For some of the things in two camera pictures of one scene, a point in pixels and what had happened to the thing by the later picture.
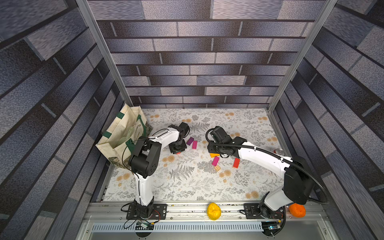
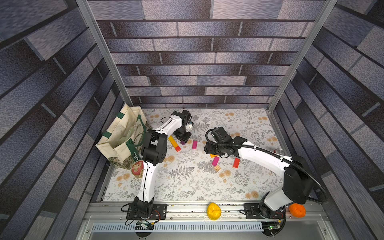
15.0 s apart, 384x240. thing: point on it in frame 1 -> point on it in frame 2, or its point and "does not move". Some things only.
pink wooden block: [215, 161] does not move
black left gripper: [174, 150] -> [185, 139]
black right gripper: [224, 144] does not move
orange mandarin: [297, 210] does not move
